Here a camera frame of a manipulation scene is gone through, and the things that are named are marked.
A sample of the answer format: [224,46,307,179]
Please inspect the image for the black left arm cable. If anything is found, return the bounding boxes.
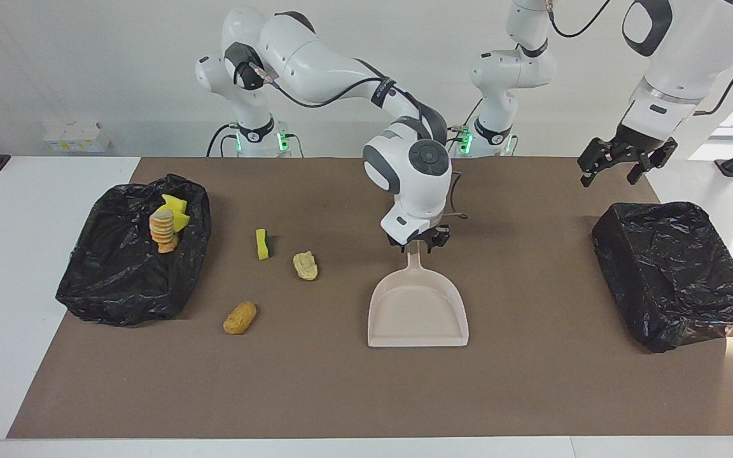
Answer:
[548,0,733,116]

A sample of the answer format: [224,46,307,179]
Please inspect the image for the bin lined with black bag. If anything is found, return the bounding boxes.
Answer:
[55,173,212,327]
[592,202,733,354]

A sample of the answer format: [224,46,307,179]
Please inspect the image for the brown nugget shaped foam piece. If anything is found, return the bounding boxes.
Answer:
[223,301,258,335]

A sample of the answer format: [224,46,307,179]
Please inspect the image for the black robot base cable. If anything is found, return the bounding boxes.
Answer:
[206,123,240,158]

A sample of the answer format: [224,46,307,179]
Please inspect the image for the pale cream foam piece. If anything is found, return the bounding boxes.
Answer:
[293,251,319,281]

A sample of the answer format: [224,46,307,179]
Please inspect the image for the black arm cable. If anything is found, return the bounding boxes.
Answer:
[548,0,733,116]
[265,64,469,221]

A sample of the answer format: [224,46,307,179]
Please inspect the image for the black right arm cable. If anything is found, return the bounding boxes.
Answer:
[265,64,469,221]

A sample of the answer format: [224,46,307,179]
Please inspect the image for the white carton boxes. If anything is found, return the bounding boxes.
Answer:
[42,121,111,153]

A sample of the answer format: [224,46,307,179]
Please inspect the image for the beige plastic dustpan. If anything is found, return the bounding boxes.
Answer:
[367,242,470,348]

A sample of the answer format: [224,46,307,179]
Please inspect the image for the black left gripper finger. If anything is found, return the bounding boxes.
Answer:
[578,141,618,188]
[626,140,678,186]

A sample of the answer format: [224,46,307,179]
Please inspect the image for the orange cream striped foam piece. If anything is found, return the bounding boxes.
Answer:
[149,209,180,254]

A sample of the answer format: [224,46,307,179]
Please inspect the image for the yellow sponge piece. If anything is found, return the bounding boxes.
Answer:
[161,194,190,233]

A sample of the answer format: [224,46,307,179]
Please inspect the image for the brown table mat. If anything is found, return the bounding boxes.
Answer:
[7,157,733,440]

